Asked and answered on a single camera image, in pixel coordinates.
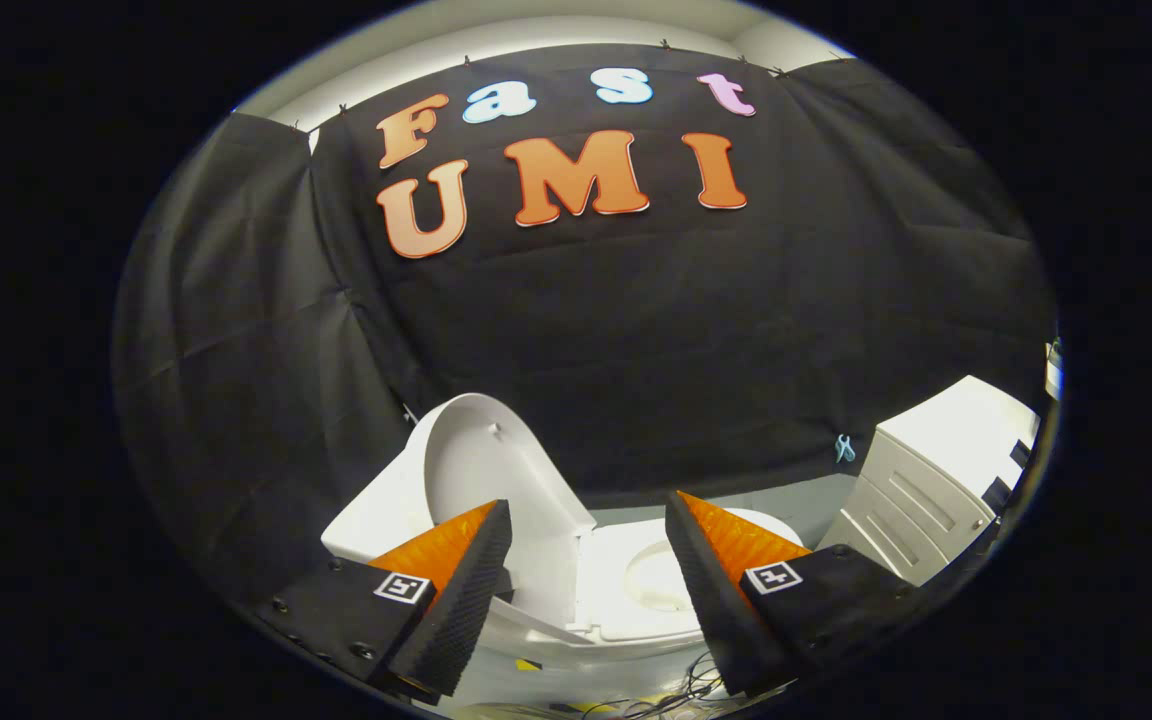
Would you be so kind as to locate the white drawer cabinet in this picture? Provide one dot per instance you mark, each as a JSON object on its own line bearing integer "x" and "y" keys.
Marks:
{"x": 936, "y": 460}

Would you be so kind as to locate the white toilet tank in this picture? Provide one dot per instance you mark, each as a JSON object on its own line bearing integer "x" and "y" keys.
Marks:
{"x": 376, "y": 525}

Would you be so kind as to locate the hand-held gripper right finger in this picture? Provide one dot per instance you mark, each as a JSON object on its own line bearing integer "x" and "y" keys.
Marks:
{"x": 716, "y": 610}

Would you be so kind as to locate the blue plastic clip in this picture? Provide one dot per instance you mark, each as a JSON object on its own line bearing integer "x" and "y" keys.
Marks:
{"x": 844, "y": 450}

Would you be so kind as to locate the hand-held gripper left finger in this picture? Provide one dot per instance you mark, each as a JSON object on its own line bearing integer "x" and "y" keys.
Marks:
{"x": 466, "y": 600}

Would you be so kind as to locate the black backdrop cloth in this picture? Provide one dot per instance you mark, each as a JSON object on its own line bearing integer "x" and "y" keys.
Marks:
{"x": 686, "y": 330}

